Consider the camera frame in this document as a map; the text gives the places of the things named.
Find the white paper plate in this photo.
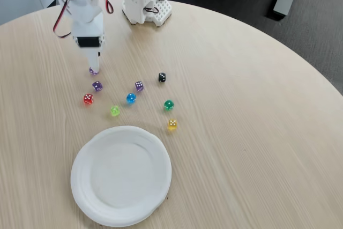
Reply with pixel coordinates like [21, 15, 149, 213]
[70, 125, 173, 227]

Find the red black servo cable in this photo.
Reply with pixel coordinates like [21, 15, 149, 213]
[53, 0, 73, 39]
[99, 0, 114, 14]

